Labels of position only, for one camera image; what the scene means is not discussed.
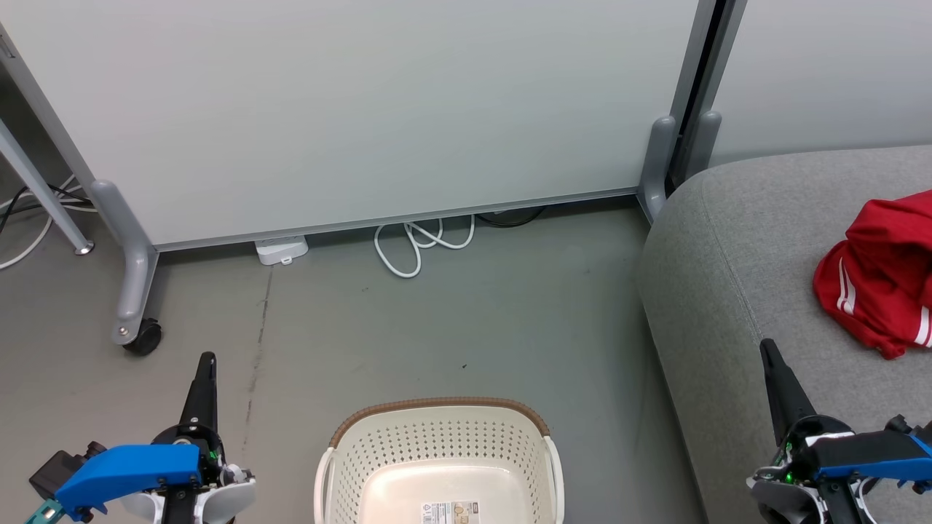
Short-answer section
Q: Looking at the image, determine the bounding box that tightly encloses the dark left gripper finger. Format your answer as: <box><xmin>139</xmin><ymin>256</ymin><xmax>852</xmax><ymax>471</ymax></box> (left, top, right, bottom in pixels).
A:
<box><xmin>179</xmin><ymin>352</ymin><xmax>218</xmax><ymax>432</ymax></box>

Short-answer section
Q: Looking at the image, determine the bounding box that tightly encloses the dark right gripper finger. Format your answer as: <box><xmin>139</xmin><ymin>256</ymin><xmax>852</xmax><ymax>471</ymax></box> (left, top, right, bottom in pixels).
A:
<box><xmin>759</xmin><ymin>338</ymin><xmax>818</xmax><ymax>447</ymax></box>

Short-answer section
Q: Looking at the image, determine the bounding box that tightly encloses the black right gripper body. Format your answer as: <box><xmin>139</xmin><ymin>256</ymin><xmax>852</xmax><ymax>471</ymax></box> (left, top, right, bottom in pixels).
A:
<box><xmin>748</xmin><ymin>414</ymin><xmax>867</xmax><ymax>524</ymax></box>

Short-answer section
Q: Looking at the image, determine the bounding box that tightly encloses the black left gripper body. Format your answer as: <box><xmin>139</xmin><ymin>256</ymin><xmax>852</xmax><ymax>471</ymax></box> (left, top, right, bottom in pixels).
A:
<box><xmin>153</xmin><ymin>424</ymin><xmax>254</xmax><ymax>524</ymax></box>

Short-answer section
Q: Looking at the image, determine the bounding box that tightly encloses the red garment with white stripes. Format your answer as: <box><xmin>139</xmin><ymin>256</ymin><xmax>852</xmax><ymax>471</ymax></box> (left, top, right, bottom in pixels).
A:
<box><xmin>813</xmin><ymin>190</ymin><xmax>932</xmax><ymax>360</ymax></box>

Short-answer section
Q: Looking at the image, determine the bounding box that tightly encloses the cream perforated laundry basket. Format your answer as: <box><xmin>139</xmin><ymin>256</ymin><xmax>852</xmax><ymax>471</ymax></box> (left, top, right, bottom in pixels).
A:
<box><xmin>314</xmin><ymin>397</ymin><xmax>566</xmax><ymax>524</ymax></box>

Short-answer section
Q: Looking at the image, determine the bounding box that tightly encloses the printed basket label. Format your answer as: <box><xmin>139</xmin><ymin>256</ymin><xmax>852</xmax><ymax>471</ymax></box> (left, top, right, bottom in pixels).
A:
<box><xmin>419</xmin><ymin>500</ymin><xmax>482</xmax><ymax>524</ymax></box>

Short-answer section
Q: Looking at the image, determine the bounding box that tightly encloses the black caster wheel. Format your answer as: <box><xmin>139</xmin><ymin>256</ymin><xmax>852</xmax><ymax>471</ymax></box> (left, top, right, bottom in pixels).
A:
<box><xmin>122</xmin><ymin>319</ymin><xmax>163</xmax><ymax>357</ymax></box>

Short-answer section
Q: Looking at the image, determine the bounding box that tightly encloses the grey fabric sofa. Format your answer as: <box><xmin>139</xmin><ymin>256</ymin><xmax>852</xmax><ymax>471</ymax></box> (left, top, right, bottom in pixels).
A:
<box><xmin>638</xmin><ymin>144</ymin><xmax>932</xmax><ymax>524</ymax></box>

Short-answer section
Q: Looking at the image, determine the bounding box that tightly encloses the grey partition leg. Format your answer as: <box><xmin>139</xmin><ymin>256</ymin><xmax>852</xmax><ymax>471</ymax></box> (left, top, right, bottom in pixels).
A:
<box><xmin>88</xmin><ymin>179</ymin><xmax>160</xmax><ymax>347</ymax></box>

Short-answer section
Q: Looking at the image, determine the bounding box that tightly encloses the white power adapter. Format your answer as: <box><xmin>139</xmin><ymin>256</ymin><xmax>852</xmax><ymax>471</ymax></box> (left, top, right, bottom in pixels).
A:
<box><xmin>254</xmin><ymin>234</ymin><xmax>309</xmax><ymax>266</ymax></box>

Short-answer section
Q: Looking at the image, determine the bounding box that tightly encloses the grey metal table leg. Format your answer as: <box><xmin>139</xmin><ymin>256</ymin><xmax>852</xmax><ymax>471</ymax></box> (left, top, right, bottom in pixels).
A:
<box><xmin>0</xmin><ymin>119</ymin><xmax>95</xmax><ymax>256</ymax></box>

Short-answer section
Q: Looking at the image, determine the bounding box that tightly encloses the grey partition foot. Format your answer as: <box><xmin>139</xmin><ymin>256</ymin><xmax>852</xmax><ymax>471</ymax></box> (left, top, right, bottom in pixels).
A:
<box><xmin>638</xmin><ymin>116</ymin><xmax>679</xmax><ymax>223</ymax></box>
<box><xmin>687</xmin><ymin>110</ymin><xmax>723</xmax><ymax>174</ymax></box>

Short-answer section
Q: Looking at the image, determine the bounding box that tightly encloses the narrow white partition panel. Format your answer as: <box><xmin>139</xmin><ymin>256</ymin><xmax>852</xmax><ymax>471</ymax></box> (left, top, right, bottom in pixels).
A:
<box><xmin>708</xmin><ymin>0</ymin><xmax>932</xmax><ymax>168</ymax></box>

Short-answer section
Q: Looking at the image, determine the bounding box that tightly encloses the large white partition panel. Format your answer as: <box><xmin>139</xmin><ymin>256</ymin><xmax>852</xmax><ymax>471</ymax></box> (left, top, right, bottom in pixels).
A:
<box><xmin>0</xmin><ymin>0</ymin><xmax>719</xmax><ymax>253</ymax></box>

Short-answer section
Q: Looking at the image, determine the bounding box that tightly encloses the blue right camera mount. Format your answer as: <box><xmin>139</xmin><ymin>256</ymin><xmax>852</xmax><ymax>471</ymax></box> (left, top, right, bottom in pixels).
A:
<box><xmin>801</xmin><ymin>429</ymin><xmax>932</xmax><ymax>497</ymax></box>

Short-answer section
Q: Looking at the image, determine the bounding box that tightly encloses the white loose cable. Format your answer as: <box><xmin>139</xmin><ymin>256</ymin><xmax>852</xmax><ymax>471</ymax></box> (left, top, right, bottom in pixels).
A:
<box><xmin>0</xmin><ymin>173</ymin><xmax>97</xmax><ymax>271</ymax></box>

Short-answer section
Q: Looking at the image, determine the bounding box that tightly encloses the white coiled floor cable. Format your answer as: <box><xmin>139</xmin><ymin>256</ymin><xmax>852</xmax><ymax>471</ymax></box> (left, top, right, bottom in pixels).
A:
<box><xmin>374</xmin><ymin>214</ymin><xmax>476</xmax><ymax>279</ymax></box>

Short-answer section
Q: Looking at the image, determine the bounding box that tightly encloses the thin black cable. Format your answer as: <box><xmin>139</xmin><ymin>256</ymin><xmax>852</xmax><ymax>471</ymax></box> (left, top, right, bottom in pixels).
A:
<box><xmin>0</xmin><ymin>185</ymin><xmax>93</xmax><ymax>235</ymax></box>

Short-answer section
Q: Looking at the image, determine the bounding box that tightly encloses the black floor cable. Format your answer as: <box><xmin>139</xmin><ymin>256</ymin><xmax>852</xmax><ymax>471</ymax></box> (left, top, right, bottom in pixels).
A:
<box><xmin>476</xmin><ymin>205</ymin><xmax>547</xmax><ymax>229</ymax></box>

